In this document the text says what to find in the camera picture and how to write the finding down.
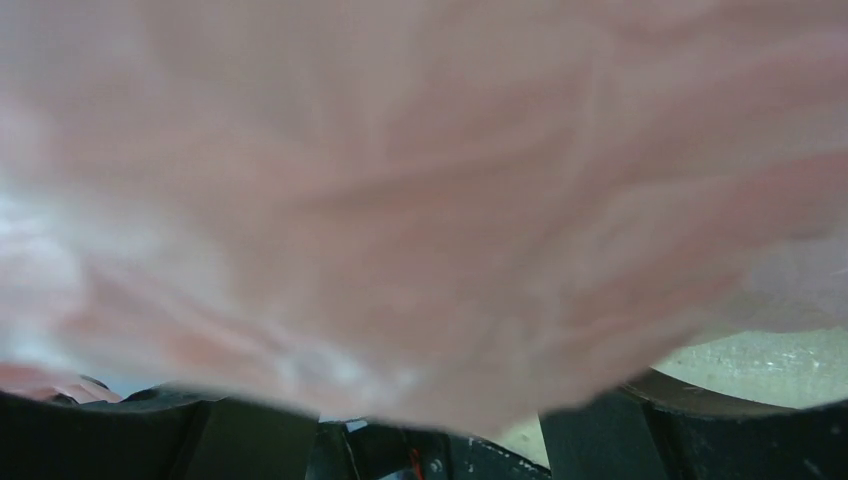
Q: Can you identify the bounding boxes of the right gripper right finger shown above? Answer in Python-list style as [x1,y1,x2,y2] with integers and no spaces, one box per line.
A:
[541,371,847,480]

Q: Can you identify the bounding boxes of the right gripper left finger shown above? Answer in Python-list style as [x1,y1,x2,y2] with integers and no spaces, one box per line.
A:
[1,380,318,479]

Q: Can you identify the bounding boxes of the pink plastic bag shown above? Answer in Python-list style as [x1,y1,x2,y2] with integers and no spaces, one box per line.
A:
[1,1,847,434]

